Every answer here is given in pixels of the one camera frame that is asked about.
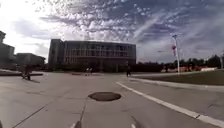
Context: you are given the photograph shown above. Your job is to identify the dark building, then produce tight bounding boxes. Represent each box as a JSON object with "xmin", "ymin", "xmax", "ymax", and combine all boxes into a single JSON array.
[{"xmin": 0, "ymin": 30, "xmax": 47, "ymax": 71}]

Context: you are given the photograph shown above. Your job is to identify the person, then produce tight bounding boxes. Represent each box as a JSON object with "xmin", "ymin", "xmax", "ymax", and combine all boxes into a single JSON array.
[
  {"xmin": 21, "ymin": 64, "xmax": 33, "ymax": 81},
  {"xmin": 125, "ymin": 65, "xmax": 132, "ymax": 78}
]

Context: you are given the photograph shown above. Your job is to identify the pole with red banner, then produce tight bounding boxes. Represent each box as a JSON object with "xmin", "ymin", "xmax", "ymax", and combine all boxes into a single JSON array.
[{"xmin": 171, "ymin": 34, "xmax": 181, "ymax": 75}]

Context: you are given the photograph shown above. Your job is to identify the large curved glass building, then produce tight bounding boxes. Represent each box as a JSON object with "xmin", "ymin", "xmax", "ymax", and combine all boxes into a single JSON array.
[{"xmin": 47, "ymin": 38, "xmax": 137, "ymax": 73}]

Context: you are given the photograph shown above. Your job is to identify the group of people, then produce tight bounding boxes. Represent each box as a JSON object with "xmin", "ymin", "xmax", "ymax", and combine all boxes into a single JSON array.
[{"xmin": 85, "ymin": 67, "xmax": 93, "ymax": 76}]

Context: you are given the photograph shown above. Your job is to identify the row of trees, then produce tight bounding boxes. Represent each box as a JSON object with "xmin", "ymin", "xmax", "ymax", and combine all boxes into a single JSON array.
[{"xmin": 131, "ymin": 54, "xmax": 223, "ymax": 73}]

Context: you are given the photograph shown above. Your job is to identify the low dark planter wall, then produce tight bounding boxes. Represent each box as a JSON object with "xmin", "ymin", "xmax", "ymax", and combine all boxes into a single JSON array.
[{"xmin": 0, "ymin": 71, "xmax": 45, "ymax": 77}]

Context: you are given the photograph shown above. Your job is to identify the round dark manhole cover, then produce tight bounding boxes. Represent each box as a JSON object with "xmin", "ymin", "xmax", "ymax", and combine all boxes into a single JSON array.
[{"xmin": 87, "ymin": 91, "xmax": 123, "ymax": 102}]

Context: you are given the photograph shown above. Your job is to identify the pale concrete kerb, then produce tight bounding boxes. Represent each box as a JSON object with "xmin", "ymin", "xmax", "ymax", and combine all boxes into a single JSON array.
[{"xmin": 129, "ymin": 76, "xmax": 224, "ymax": 93}]

